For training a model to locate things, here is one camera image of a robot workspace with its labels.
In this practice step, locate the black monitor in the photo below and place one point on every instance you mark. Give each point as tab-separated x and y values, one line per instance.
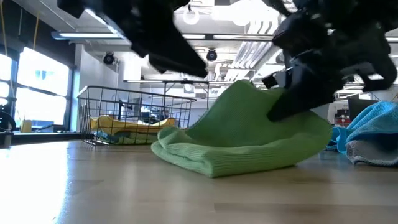
357	109

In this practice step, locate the yellow microfiber towel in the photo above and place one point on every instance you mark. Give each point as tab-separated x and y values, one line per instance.
124	125

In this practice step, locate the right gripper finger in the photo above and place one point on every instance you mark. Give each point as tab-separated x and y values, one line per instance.
301	34
311	84

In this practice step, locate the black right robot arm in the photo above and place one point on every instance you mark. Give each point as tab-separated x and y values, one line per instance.
342	7

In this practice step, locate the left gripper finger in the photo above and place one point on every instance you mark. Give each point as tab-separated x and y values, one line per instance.
158	66
174	49

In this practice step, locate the green microfiber towel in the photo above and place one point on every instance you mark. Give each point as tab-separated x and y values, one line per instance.
242	140

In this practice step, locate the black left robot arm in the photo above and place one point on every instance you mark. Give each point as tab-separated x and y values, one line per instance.
6	121

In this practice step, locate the long ceiling light strip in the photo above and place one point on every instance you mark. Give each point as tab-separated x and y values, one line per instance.
90	35

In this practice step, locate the yellow container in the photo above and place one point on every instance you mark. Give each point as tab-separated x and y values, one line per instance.
26	126

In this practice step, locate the black ceiling spotlight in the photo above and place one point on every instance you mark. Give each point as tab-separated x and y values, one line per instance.
109	58
211	55

